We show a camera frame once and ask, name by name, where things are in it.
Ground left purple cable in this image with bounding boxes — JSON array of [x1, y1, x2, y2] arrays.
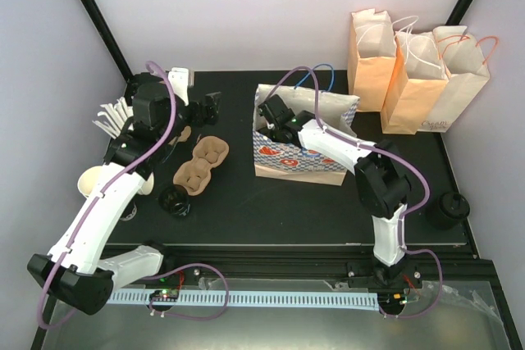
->
[[36, 61, 180, 330]]

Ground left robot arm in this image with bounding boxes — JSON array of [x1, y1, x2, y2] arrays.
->
[[27, 77, 221, 315]]

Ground light blue cable duct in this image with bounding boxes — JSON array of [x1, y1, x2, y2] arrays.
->
[[107, 289, 379, 311]]

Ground cup of white straws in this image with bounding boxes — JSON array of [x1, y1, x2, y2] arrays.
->
[[93, 97, 134, 139]]

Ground brown cup carrier stack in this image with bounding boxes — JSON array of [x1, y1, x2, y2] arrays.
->
[[178, 126, 191, 142]]

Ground blue checkered paper bag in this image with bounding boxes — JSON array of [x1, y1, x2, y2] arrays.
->
[[252, 67, 368, 186]]

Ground orange paper bag white handles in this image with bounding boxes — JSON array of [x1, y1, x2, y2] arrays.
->
[[347, 8, 399, 112]]

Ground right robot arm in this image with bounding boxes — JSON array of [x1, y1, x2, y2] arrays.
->
[[255, 95, 411, 287]]

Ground orange paper bag middle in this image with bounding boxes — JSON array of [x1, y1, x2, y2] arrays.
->
[[381, 31, 449, 134]]

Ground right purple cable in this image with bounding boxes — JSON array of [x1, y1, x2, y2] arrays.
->
[[253, 66, 432, 252]]

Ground beige paper bag orange handles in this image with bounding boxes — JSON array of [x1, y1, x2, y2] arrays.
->
[[419, 25, 499, 133]]

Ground brown carrier half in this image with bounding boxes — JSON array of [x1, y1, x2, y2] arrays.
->
[[173, 136, 230, 196]]

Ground purple cable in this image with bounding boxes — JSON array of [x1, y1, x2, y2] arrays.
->
[[36, 61, 180, 330], [253, 66, 432, 252]]

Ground black coffee cup stack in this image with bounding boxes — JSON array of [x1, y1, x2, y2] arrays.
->
[[425, 192, 471, 230]]

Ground lying white paper cup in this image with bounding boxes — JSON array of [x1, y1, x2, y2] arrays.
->
[[137, 173, 154, 196]]

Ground white paper cup stack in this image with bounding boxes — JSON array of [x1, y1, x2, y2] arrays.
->
[[77, 166, 104, 198]]

